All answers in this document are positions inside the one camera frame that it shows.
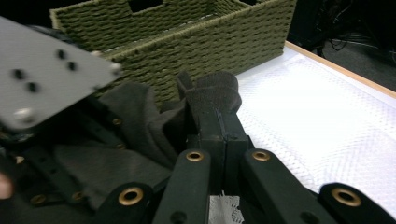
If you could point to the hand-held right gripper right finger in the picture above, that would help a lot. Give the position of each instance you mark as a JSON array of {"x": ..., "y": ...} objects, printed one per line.
[{"x": 236, "y": 140}]

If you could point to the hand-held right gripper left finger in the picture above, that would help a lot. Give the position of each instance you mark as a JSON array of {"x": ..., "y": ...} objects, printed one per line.
[{"x": 205, "y": 140}]

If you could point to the dark grey garment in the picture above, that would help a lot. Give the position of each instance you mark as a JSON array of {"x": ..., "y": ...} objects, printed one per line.
[{"x": 140, "y": 124}]

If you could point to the white mesh laundry bag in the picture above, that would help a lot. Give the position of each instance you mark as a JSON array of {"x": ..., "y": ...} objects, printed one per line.
[{"x": 311, "y": 124}]

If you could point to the green woven basket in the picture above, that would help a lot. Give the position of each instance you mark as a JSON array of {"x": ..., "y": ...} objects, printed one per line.
[{"x": 202, "y": 46}]

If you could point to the wooden table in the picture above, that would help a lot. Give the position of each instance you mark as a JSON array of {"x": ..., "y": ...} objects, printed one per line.
[{"x": 342, "y": 71}]

